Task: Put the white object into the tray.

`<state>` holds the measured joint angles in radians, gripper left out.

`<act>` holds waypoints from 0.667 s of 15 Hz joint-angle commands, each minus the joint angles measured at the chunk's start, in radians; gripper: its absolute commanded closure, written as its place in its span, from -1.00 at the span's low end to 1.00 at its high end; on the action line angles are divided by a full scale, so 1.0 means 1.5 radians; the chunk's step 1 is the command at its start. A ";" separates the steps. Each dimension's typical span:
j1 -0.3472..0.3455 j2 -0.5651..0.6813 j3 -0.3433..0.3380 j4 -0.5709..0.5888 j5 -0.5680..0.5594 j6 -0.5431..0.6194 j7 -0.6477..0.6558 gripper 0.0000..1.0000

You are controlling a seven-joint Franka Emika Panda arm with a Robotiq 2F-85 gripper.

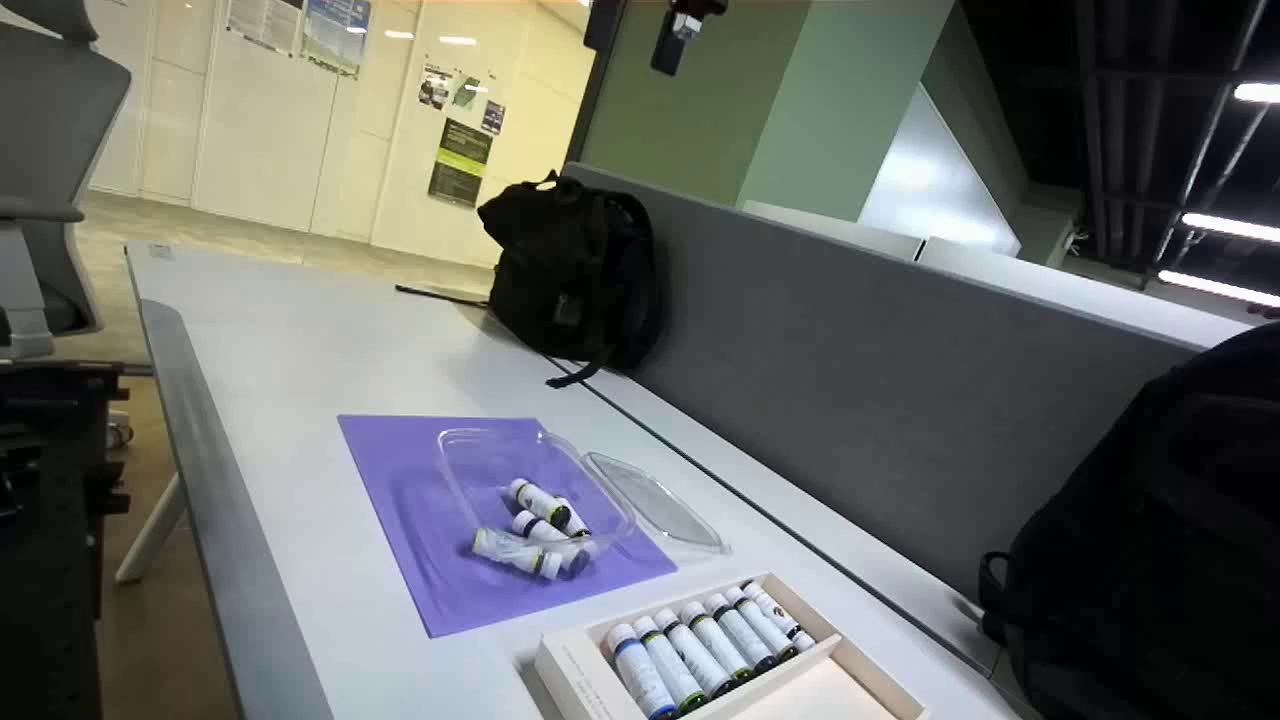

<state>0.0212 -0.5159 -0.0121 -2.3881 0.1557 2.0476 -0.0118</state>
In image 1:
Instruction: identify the white bottle top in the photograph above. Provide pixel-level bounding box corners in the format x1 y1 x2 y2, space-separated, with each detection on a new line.
510 476 590 538

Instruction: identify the black backpack near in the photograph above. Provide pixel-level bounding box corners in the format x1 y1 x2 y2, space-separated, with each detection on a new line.
982 324 1280 720

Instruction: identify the white bottle in tray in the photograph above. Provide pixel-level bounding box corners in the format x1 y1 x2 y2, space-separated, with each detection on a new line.
655 609 728 696
609 622 677 720
637 614 705 706
679 600 757 679
741 579 818 653
710 590 788 666

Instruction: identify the black equipment rack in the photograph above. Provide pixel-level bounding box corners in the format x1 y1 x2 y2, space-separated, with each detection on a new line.
0 365 121 720

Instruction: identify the green black wall poster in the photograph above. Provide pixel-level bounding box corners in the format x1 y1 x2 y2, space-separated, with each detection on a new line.
429 121 491 206

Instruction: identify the grey desk divider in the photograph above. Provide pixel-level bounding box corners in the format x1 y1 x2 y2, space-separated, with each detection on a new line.
575 162 1240 590

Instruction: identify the white bottle front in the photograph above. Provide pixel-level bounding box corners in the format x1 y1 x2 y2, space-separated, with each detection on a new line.
467 527 585 579

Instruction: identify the clear plastic lid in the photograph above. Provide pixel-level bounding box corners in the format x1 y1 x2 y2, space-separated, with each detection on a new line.
590 452 725 546

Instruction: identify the white bottle middle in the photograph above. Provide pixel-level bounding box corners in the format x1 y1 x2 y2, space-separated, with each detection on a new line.
513 509 575 546

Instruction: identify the clear plastic container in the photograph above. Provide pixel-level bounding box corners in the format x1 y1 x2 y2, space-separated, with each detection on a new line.
435 423 637 561

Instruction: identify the black backpack far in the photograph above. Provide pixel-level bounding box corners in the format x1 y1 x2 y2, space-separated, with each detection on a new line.
478 176 666 388

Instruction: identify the black backpack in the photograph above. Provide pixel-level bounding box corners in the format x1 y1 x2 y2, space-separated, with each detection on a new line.
478 176 666 388
982 324 1280 720

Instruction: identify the purple mat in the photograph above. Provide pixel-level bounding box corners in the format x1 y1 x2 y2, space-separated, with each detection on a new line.
340 417 677 636

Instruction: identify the white bottle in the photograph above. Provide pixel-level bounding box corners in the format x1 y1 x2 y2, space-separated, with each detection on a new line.
655 609 728 696
710 590 788 666
609 622 677 720
513 509 575 546
741 579 818 653
637 614 705 706
510 476 590 538
679 600 757 679
467 527 585 579

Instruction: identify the wooden tray box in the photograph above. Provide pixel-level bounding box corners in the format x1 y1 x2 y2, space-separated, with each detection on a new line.
538 574 929 720

